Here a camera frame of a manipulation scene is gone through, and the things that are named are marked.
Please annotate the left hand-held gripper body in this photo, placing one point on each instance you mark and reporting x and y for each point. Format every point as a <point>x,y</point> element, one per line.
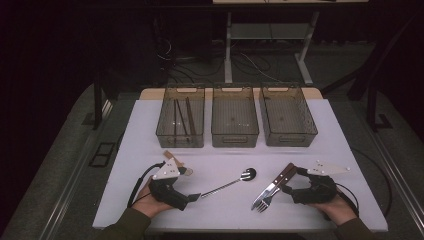
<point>166,171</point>

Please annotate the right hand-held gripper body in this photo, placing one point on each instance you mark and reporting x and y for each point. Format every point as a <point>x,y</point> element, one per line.
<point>320,193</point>

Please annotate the small wooden spoon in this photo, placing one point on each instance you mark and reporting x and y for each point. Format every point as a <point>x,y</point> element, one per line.
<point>188,171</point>

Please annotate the black chopstick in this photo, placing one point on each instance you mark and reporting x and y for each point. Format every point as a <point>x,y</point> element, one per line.
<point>182,116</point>

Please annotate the brown chopstick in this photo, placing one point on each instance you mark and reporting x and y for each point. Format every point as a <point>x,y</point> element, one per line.
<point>191,116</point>

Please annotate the smoky clear plastic bin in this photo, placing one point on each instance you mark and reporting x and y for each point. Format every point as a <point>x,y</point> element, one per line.
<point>286,116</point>
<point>166,116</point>
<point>235,116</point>

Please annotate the person's right hand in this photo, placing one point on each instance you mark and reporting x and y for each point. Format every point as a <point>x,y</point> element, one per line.
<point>338,210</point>

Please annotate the person's left hand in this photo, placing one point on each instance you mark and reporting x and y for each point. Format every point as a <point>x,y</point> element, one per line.
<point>146,205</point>

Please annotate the white table sheet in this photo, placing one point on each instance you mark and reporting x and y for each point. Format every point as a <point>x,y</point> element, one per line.
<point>220,213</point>

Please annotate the black metal stand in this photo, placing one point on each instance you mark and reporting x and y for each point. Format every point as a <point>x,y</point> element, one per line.
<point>97,106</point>
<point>372,100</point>

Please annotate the metal floor rail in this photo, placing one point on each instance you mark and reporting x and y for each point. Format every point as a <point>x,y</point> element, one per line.
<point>405,193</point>
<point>66,196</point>

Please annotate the white metal desk frame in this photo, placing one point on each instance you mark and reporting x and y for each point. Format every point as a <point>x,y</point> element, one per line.
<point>227,50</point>

